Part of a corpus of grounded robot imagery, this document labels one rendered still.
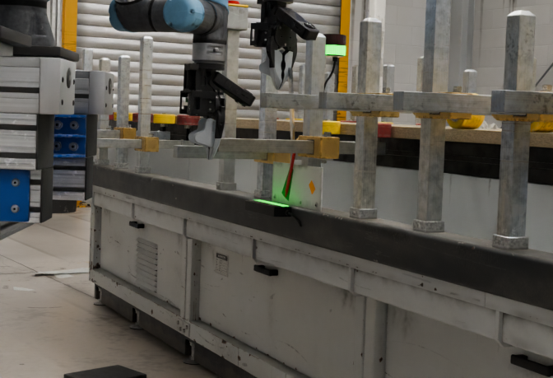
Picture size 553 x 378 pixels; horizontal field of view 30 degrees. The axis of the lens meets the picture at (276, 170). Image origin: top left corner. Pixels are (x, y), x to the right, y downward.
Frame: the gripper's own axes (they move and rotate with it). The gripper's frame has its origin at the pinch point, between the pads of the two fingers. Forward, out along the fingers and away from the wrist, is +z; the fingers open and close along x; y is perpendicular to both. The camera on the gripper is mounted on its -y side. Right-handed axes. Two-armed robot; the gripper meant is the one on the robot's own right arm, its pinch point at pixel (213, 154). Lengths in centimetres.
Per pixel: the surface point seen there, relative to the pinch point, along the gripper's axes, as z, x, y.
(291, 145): -2.7, 1.6, -18.7
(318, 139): -4.3, 4.1, -24.4
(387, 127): -8.0, 4.1, -42.7
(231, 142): -2.7, 1.6, -3.7
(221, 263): 41, -111, -51
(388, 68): -32, -144, -134
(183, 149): -0.1, -23.4, -1.7
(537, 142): -6, 55, -45
